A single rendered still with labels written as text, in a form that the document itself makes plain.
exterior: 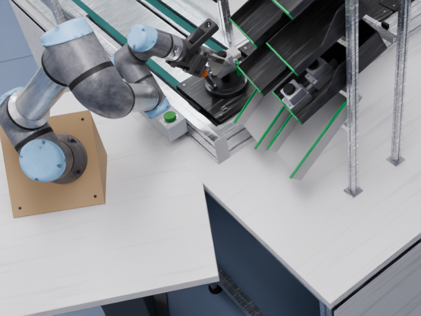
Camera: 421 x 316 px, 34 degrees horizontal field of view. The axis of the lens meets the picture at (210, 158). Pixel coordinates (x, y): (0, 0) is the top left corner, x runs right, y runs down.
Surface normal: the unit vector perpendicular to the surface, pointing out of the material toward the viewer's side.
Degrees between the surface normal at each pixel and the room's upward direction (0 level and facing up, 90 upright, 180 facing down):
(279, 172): 0
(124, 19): 0
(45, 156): 51
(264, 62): 25
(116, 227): 0
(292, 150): 45
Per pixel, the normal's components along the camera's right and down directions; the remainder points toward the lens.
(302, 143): -0.73, -0.18
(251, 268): -0.15, -0.67
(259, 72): -0.51, -0.43
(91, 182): -0.06, 0.03
